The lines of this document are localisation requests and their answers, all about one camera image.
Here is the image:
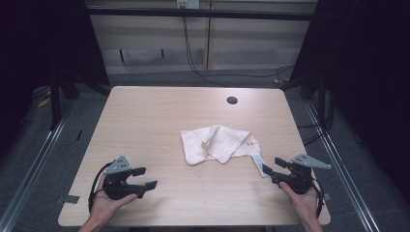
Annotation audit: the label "black horizontal frame bar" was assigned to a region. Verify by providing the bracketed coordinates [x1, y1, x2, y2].
[86, 7, 318, 22]

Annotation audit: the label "person's left hand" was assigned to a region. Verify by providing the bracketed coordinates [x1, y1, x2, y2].
[88, 176, 138, 225]

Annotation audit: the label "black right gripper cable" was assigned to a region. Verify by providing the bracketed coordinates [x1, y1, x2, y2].
[310, 178, 325, 219]

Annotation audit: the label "white wall power outlet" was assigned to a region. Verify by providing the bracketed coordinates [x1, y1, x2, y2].
[176, 0, 200, 10]

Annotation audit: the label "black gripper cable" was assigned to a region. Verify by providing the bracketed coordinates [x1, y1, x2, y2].
[310, 178, 325, 219]
[88, 159, 116, 214]

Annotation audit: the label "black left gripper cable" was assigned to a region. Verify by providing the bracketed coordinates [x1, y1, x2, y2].
[88, 159, 116, 214]

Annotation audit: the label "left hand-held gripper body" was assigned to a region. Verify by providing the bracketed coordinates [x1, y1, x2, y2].
[102, 156, 147, 201]

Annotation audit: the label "person's right hand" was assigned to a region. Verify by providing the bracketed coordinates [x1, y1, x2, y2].
[278, 182, 319, 220]

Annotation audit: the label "white cloth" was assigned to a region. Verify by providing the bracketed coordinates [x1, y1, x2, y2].
[180, 124, 269, 178]

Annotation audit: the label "metal floor rail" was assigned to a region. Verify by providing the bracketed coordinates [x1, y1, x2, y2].
[304, 100, 382, 232]
[0, 96, 78, 232]

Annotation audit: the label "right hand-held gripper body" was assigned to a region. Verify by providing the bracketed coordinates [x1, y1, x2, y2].
[271, 153, 332, 195]

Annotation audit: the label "black floor cables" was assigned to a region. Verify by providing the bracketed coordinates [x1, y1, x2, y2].
[296, 95, 337, 147]

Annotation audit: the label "black metal stand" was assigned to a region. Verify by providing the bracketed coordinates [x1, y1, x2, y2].
[48, 72, 80, 131]

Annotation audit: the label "long black hanging cable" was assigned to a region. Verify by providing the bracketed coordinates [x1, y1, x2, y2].
[182, 15, 295, 89]

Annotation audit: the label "black curtain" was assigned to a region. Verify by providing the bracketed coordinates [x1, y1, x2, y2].
[0, 0, 110, 159]
[288, 0, 410, 207]

